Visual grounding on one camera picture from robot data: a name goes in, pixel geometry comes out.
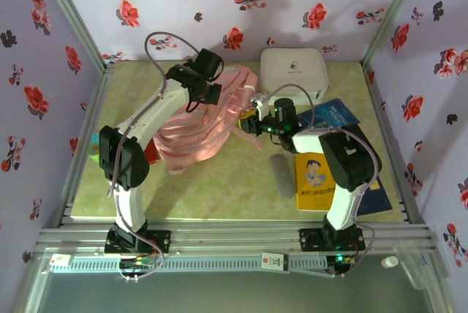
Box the blue Little Prince book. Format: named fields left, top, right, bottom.
left=296, top=98, right=361, bottom=131

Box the pink school backpack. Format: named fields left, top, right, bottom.
left=152, top=64, right=259, bottom=177

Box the grey fabric pencil case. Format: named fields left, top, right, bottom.
left=269, top=152, right=295, bottom=200

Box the yellow picture book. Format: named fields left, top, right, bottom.
left=294, top=151, right=339, bottom=212

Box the dark navy book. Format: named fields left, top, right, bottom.
left=339, top=122, right=393, bottom=217

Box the white zip storage case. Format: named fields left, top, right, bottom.
left=259, top=48, right=329, bottom=106

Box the red wallet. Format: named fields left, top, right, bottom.
left=144, top=140, right=161, bottom=166

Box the white printed tag card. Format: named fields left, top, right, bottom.
left=260, top=252, right=290, bottom=273

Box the white sticker with red mark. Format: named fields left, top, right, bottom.
left=50, top=254, right=72, bottom=268

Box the lilac right arm cable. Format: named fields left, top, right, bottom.
left=268, top=84, right=383, bottom=279

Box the lilac arm cable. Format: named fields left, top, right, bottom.
left=107, top=31, right=201, bottom=284
left=268, top=84, right=383, bottom=279

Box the lilac left arm cable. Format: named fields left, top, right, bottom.
left=107, top=31, right=201, bottom=284

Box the aluminium side rail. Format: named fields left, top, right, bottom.
left=361, top=64, right=427, bottom=225
left=58, top=64, right=116, bottom=226

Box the aluminium frame rail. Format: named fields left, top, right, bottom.
left=34, top=219, right=438, bottom=255

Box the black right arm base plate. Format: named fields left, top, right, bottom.
left=298, top=227, right=366, bottom=252

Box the grey slotted cable duct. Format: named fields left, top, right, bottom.
left=49, top=254, right=328, bottom=274

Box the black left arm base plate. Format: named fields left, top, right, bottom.
left=105, top=228, right=172, bottom=254

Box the aluminium frame post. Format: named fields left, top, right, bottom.
left=34, top=0, right=116, bottom=76
left=361, top=0, right=429, bottom=67

